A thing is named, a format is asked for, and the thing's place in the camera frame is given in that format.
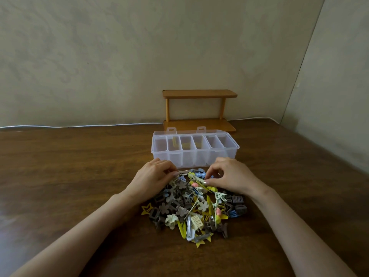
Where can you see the person's left hand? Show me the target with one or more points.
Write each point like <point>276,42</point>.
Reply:
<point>150,180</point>

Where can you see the person's right hand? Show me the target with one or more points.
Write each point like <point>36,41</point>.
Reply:
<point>233,177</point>

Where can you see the clear plastic compartment box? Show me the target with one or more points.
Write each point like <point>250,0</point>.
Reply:
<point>187,158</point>

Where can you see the pale yellow hair clip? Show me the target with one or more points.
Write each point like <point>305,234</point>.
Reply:
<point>175,141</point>

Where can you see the pile of mixed hair clips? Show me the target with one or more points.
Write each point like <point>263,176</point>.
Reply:
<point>190,216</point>

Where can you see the person's left forearm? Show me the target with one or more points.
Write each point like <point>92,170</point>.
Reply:
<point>80,239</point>

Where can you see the person's right forearm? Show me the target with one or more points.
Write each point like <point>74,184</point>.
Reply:
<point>297,236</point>

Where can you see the small wooden shelf rack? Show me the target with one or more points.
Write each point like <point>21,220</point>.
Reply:
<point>199,94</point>

